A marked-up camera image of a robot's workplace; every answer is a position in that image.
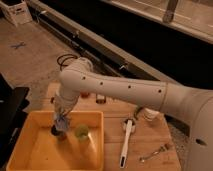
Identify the orange toy fruit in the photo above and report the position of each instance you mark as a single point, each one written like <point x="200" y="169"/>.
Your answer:
<point x="84" y="95"/>

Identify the light blue towel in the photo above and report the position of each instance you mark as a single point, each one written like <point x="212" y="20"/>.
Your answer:
<point x="62" y="123"/>

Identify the yellow plastic tub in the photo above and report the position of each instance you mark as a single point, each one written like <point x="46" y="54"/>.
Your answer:
<point x="38" y="150"/>

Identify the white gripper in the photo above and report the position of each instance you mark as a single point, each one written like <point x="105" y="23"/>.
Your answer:
<point x="63" y="106"/>

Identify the green curved vegetable toy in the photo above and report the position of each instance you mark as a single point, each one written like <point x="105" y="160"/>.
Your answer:
<point x="136" y="112"/>

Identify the white cardboard box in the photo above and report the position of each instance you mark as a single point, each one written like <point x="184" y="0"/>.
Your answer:
<point x="16" y="14"/>

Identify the white lidded jar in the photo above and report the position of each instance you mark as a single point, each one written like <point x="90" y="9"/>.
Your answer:
<point x="150" y="115"/>

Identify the black chair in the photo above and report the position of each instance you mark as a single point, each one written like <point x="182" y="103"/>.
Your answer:
<point x="12" y="116"/>

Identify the green plastic cup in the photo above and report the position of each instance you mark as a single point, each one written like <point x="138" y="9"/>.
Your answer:
<point x="81" y="132"/>

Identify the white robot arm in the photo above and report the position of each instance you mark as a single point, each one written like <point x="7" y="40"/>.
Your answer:
<point x="192" y="106"/>

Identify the white handled brush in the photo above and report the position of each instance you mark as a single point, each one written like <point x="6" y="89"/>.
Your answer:
<point x="129" y="127"/>

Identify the metal cup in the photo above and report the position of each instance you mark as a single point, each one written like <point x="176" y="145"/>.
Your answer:
<point x="59" y="134"/>

